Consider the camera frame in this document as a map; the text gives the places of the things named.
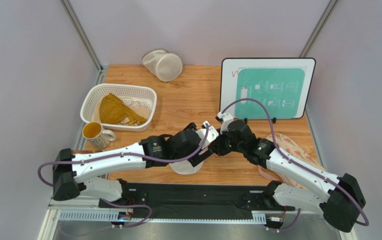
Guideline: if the white mesh laundry bag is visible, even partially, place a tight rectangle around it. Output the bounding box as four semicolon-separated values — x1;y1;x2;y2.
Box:
169;160;203;175

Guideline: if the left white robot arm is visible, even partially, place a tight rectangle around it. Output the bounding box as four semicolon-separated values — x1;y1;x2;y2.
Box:
52;122;219;202

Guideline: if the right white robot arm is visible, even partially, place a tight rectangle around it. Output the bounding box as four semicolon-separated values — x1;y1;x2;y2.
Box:
210;113;369;233

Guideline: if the beige mesh laundry bag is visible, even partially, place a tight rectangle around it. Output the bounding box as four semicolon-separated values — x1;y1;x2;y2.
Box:
141;49;183;82

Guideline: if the floral pink cloth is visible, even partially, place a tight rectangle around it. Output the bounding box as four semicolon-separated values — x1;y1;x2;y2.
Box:
258;133;325;189

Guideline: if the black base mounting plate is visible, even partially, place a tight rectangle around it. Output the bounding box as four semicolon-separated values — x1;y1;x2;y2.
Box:
115;182;295;219

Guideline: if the whiteboard with teal sheet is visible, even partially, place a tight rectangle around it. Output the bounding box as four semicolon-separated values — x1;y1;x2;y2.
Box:
219;57;316;120

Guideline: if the mustard yellow cloth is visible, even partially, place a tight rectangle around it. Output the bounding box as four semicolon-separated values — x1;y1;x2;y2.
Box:
99;93;147;126

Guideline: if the patterned ceramic mug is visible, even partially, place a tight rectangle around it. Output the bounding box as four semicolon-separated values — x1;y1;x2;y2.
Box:
82;121;117;150

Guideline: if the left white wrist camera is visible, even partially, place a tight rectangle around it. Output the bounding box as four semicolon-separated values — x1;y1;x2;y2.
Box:
200;121;219;146

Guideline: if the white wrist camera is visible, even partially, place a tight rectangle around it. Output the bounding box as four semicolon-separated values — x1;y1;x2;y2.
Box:
200;121;219;146
216;112;234;134

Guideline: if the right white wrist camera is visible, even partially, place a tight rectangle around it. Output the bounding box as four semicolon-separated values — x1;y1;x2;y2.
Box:
216;112;234;134

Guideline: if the aluminium slotted rail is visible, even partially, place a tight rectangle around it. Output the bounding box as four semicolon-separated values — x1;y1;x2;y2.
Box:
48;198;267;225

